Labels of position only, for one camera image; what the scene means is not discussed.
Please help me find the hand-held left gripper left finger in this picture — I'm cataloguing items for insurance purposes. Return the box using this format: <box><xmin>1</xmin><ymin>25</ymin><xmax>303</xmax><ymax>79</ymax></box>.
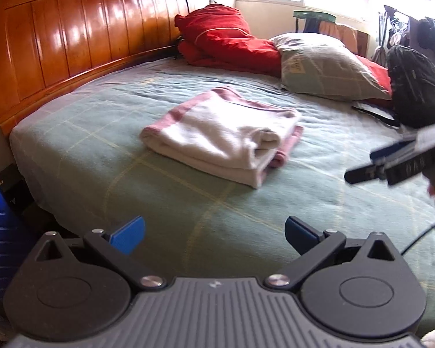
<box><xmin>34</xmin><ymin>215</ymin><xmax>167</xmax><ymax>292</ymax></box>

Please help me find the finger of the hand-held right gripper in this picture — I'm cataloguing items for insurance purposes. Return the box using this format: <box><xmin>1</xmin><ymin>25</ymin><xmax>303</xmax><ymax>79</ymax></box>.
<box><xmin>344</xmin><ymin>162</ymin><xmax>388</xmax><ymax>185</ymax></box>
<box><xmin>370</xmin><ymin>138</ymin><xmax>419</xmax><ymax>164</ymax></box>

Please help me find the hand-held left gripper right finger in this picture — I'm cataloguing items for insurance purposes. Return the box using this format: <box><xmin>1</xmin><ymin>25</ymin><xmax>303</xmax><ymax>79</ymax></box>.
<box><xmin>263</xmin><ymin>215</ymin><xmax>396</xmax><ymax>292</ymax></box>

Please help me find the pink and white sweater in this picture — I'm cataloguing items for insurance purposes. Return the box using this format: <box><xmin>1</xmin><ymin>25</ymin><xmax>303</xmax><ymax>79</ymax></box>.
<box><xmin>139</xmin><ymin>86</ymin><xmax>305</xmax><ymax>189</ymax></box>

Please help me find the metal clothes rack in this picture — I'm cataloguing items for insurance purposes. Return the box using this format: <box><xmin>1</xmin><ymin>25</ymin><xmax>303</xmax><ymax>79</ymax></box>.
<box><xmin>373</xmin><ymin>5</ymin><xmax>421</xmax><ymax>62</ymax></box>

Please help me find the black backpack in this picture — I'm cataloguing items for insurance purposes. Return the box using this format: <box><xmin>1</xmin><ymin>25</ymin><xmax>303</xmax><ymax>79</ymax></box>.
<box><xmin>351</xmin><ymin>45</ymin><xmax>435</xmax><ymax>129</ymax></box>

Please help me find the grey green pillow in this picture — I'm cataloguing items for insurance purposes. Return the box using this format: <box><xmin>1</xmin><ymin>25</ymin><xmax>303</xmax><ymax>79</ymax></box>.
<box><xmin>270</xmin><ymin>32</ymin><xmax>392</xmax><ymax>102</ymax></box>

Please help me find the blue ribbed suitcase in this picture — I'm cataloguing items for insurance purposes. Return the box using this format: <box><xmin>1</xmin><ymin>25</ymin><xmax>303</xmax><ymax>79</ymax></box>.
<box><xmin>0</xmin><ymin>167</ymin><xmax>40</xmax><ymax>294</ymax></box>

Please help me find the black padded garment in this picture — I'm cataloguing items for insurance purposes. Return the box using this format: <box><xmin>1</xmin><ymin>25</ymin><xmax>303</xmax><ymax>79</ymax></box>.
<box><xmin>417</xmin><ymin>17</ymin><xmax>435</xmax><ymax>62</ymax></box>

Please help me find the dark box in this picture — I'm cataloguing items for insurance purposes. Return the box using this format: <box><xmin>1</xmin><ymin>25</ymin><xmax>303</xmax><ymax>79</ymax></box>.
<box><xmin>0</xmin><ymin>163</ymin><xmax>24</xmax><ymax>204</ymax></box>

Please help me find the green flat board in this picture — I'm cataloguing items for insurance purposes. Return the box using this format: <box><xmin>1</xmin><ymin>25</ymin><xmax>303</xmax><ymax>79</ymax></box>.
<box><xmin>293</xmin><ymin>10</ymin><xmax>337</xmax><ymax>22</ymax></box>

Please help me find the red quilt with beige piping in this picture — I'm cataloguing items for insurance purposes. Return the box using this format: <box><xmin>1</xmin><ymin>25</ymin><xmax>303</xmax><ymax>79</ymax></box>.
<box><xmin>174</xmin><ymin>4</ymin><xmax>283</xmax><ymax>77</ymax></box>

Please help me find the wooden headboard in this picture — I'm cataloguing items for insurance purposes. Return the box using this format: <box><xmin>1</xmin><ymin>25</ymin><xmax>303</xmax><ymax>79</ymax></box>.
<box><xmin>0</xmin><ymin>0</ymin><xmax>196</xmax><ymax>135</ymax></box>

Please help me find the black cable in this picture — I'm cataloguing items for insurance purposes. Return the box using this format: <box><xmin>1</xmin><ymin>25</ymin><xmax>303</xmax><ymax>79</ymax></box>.
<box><xmin>400</xmin><ymin>217</ymin><xmax>435</xmax><ymax>256</ymax></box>

